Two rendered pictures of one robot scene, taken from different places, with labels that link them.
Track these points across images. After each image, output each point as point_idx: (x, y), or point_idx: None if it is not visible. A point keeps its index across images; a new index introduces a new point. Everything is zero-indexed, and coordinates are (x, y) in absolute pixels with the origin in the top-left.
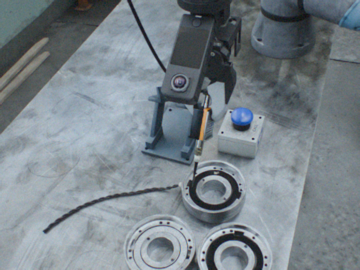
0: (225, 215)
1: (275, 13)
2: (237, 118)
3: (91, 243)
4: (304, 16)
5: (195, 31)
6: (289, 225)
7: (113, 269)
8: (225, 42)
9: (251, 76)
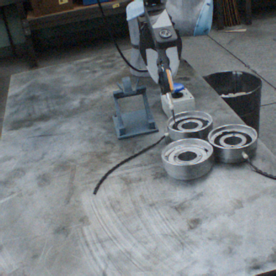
0: (209, 130)
1: None
2: (175, 87)
3: (134, 183)
4: None
5: (157, 10)
6: None
7: (163, 185)
8: (170, 17)
9: (151, 87)
